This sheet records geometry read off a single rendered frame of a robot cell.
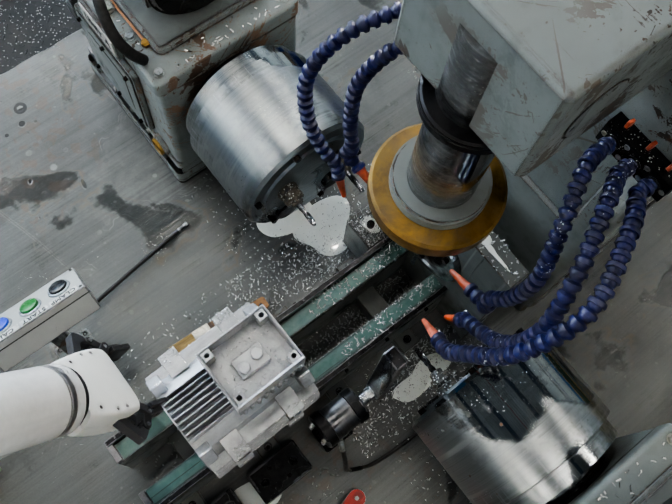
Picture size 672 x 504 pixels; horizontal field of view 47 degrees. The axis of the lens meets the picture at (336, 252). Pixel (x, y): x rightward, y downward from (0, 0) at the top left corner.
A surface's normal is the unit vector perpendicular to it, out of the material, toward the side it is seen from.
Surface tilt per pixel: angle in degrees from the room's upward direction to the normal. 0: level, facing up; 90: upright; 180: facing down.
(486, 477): 55
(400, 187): 0
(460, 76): 90
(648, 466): 0
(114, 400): 61
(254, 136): 28
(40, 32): 0
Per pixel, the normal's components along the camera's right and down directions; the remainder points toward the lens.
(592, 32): 0.05, -0.33
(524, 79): -0.79, 0.57
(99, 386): 0.73, -0.64
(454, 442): -0.64, 0.30
